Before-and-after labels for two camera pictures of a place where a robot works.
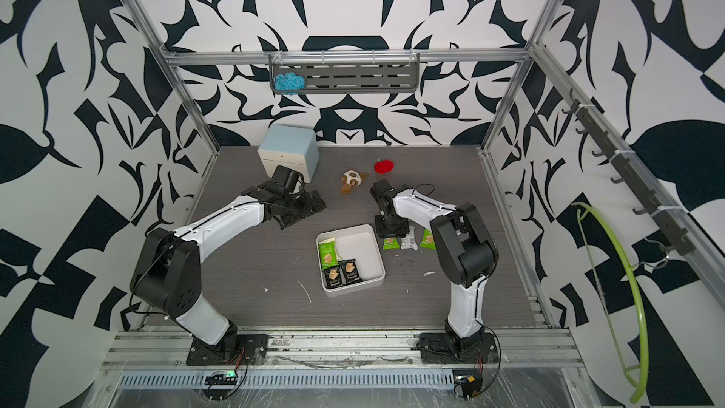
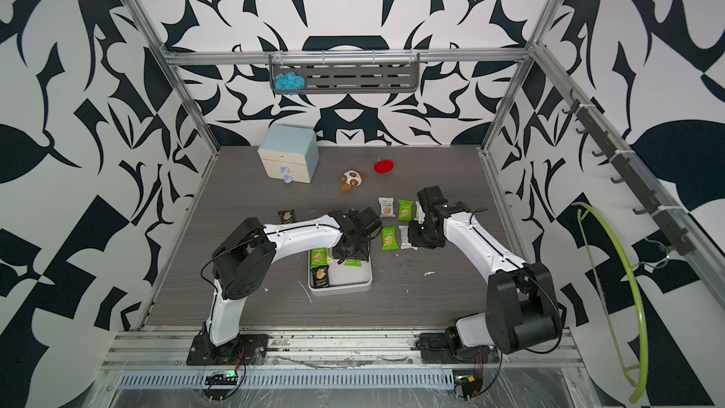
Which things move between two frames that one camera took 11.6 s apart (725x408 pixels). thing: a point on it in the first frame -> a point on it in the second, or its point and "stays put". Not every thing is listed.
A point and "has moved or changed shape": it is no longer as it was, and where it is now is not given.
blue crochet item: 290,81 stays put
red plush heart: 384,166 stays put
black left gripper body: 299,208 -> 361,251
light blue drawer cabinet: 293,147 stays put
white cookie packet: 409,242 stays put
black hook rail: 677,239 stays put
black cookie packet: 351,272 has moved or changed shape
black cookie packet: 332,277 -> 319,277
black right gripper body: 387,227 -> 418,235
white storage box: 360,243 has moved or changed shape
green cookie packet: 390,243 stays put
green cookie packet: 328,253 has moved or changed shape
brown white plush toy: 351,178 stays put
